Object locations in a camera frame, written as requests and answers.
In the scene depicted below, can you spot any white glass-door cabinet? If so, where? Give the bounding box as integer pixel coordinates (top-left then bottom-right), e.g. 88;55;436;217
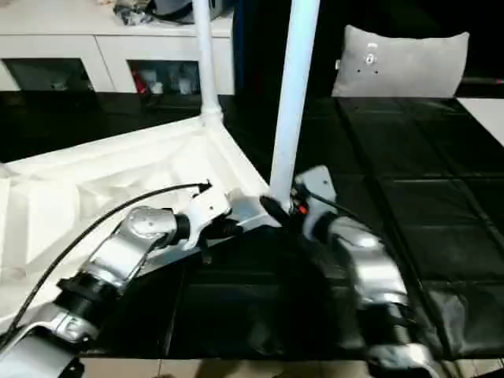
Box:
0;0;235;95

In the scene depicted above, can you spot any grey cushion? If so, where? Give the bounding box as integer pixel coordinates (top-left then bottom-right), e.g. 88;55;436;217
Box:
332;24;472;100

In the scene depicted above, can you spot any dark cabled device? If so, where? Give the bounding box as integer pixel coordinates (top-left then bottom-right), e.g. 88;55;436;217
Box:
94;0;234;26

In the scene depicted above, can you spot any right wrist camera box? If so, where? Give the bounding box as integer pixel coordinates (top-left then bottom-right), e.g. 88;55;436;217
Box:
291;165;336;220

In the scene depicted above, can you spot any white plastic table leg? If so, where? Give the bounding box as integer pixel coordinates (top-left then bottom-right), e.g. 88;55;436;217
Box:
266;0;321;212
191;0;224;128

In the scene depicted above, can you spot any white plastic table top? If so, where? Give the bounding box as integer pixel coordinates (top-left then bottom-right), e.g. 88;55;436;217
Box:
0;113;281;333

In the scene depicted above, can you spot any black work mat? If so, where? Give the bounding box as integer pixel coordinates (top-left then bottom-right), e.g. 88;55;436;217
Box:
0;91;504;361

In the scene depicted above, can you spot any white flat board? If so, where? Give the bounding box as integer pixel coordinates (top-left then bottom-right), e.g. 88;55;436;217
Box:
455;98;504;149

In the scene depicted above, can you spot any black sofa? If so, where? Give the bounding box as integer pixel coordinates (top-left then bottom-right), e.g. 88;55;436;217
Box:
232;0;504;100

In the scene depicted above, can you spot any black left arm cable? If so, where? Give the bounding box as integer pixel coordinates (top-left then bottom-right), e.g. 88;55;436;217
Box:
0;181;213;351

